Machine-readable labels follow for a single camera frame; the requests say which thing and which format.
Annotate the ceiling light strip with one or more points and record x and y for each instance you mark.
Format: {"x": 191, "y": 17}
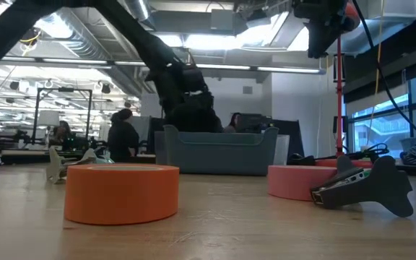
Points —
{"x": 284, "y": 69}
{"x": 74, "y": 61}

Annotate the clear plastic bin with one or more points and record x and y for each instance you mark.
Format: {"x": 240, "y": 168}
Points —
{"x": 283, "y": 150}

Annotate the orange tape roll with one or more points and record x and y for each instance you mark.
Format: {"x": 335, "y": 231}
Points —
{"x": 121, "y": 195}

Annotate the black staple remover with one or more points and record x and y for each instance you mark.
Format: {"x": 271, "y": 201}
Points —
{"x": 374, "y": 191}

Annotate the red round stand base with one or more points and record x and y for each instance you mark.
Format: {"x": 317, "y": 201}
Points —
{"x": 370, "y": 150}

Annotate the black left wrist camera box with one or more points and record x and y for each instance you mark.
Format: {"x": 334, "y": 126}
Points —
{"x": 193, "y": 77}

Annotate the white staple remover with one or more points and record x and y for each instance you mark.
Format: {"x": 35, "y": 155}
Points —
{"x": 58, "y": 164}

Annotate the red desk lamp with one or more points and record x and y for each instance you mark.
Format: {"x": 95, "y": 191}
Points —
{"x": 339, "y": 108}

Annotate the teal plastic bin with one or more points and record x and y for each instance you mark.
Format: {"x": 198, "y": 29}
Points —
{"x": 222, "y": 155}

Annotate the black metal rig frame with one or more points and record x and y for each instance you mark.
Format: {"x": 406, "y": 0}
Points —
{"x": 36, "y": 115}

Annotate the pink tape roll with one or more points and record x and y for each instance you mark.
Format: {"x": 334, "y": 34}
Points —
{"x": 294, "y": 182}

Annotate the black desk monitor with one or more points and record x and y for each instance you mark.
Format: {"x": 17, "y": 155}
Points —
{"x": 256, "y": 122}

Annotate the smoky grey plastic bin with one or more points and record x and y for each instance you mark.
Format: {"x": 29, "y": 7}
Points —
{"x": 158, "y": 148}

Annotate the person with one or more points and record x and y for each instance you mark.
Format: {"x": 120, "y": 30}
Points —
{"x": 234, "y": 124}
{"x": 123, "y": 141}
{"x": 60, "y": 133}

